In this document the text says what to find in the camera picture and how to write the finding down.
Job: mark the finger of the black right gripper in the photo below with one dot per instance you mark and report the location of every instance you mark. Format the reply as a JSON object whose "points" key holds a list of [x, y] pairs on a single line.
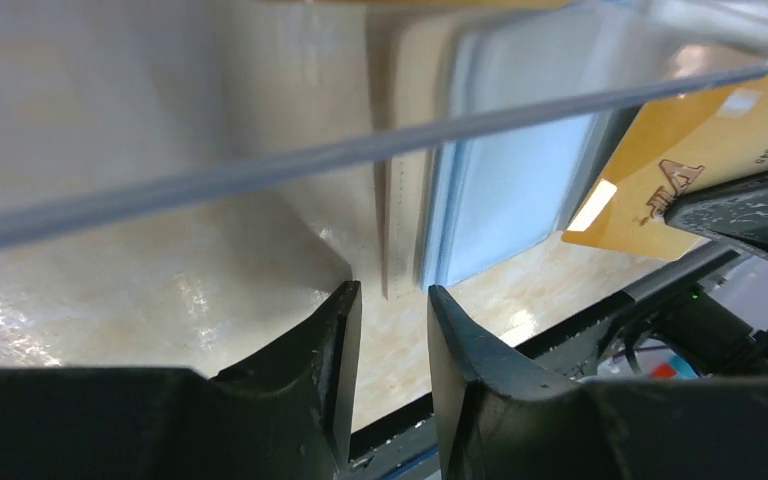
{"points": [[734, 213]]}

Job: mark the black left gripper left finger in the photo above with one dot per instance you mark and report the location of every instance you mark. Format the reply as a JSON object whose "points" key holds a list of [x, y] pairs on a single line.
{"points": [[283, 412]]}

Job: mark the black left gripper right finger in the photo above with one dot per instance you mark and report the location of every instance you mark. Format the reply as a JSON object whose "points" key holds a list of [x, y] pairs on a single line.
{"points": [[523, 424]]}

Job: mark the gold credit card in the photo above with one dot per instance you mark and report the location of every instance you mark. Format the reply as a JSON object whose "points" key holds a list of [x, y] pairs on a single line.
{"points": [[674, 146]]}

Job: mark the clear acrylic card box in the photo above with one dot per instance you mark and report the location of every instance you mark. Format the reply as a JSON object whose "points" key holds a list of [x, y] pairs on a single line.
{"points": [[111, 110]]}

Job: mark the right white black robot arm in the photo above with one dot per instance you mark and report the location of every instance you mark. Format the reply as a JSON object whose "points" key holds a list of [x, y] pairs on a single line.
{"points": [[711, 339]]}

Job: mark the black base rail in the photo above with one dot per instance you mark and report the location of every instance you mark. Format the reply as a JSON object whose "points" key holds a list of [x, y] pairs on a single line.
{"points": [[556, 371]]}

